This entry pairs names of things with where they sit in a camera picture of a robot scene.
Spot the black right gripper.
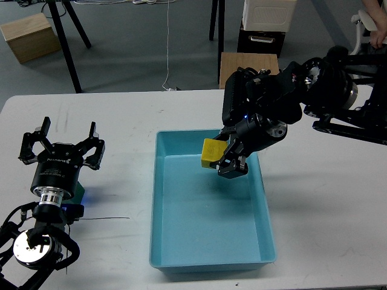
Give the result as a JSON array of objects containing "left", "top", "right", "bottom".
[{"left": 211, "top": 113, "right": 287, "bottom": 179}]

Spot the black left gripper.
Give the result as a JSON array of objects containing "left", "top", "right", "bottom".
[{"left": 18, "top": 117, "right": 105, "bottom": 200}]

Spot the yellow cube block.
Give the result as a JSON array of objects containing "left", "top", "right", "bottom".
[{"left": 201, "top": 138, "right": 228, "bottom": 168}]

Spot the green cube block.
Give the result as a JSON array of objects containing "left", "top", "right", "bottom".
[{"left": 71, "top": 182, "right": 85, "bottom": 204}]

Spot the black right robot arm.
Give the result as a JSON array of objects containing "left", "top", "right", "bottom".
[{"left": 201, "top": 46, "right": 386, "bottom": 179}]

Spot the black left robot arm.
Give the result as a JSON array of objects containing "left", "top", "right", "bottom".
[{"left": 1, "top": 117, "right": 105, "bottom": 289}]

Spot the wooden box behind table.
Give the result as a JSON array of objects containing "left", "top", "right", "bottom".
[{"left": 219, "top": 52, "right": 279, "bottom": 89}]

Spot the wooden box far left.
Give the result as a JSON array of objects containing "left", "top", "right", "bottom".
[{"left": 1, "top": 13, "right": 62, "bottom": 64}]

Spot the white appliance box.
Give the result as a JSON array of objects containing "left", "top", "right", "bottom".
[{"left": 242, "top": 0, "right": 297, "bottom": 33}]

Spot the light blue plastic bin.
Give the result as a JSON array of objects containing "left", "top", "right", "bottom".
[{"left": 149, "top": 130, "right": 277, "bottom": 272}]

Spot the thin metal rod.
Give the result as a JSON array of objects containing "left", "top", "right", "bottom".
[{"left": 79, "top": 217, "right": 130, "bottom": 221}]

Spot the black stand legs centre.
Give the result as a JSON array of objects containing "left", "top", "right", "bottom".
[{"left": 209, "top": 0, "right": 226, "bottom": 83}]

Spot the black tripod legs left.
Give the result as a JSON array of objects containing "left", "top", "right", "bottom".
[{"left": 45, "top": 1, "right": 91, "bottom": 94}]

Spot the seated person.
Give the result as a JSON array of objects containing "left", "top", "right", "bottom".
[{"left": 362, "top": 0, "right": 386, "bottom": 54}]

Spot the white office chair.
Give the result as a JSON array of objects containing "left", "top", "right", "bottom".
[{"left": 350, "top": 10, "right": 377, "bottom": 55}]

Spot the white hanging cable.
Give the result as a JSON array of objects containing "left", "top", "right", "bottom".
[{"left": 161, "top": 0, "right": 178, "bottom": 91}]

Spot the black case with handle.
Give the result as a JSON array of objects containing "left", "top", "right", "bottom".
[{"left": 237, "top": 24, "right": 285, "bottom": 58}]

